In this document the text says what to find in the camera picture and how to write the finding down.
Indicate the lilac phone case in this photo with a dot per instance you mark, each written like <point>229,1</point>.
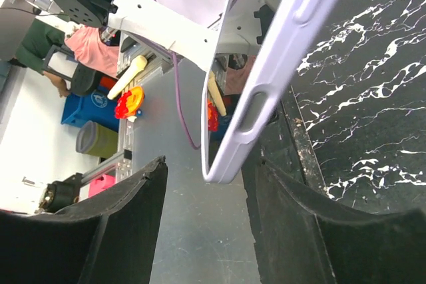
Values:
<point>293,29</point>

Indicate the blue bin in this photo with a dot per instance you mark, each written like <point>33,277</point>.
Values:
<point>94,107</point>

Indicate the red yellow toy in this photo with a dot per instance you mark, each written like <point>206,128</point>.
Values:
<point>129,104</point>

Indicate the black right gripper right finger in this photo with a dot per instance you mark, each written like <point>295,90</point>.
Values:
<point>310,238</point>

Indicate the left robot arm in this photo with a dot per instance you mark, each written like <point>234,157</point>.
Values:
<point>198,30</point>

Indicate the cream plastic cone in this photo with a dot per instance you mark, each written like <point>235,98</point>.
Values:
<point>137,65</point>

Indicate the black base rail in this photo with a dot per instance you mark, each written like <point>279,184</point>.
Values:
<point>285,143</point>

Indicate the green grey cup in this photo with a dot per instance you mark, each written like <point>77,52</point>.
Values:
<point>96,140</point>

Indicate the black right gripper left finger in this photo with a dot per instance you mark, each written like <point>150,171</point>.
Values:
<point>108,238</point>

